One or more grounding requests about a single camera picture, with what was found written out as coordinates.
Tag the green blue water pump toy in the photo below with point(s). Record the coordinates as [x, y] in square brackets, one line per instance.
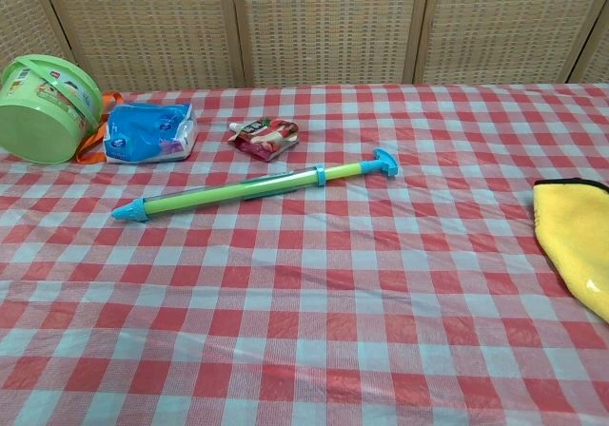
[214, 193]

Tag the red spouted snack pouch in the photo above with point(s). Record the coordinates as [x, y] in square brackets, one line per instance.
[266, 138]

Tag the red white checkered tablecloth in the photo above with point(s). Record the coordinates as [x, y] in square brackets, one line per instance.
[304, 326]

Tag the woven bamboo screen panel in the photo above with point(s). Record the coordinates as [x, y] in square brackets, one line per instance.
[143, 26]
[328, 26]
[504, 26]
[597, 55]
[19, 17]

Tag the blue tissue pack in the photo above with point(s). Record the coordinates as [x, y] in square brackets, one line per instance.
[138, 131]

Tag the yellow microfibre cloth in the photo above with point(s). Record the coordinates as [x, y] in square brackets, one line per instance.
[575, 226]

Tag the green plastic bucket with label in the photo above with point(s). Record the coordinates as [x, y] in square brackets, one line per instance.
[33, 131]

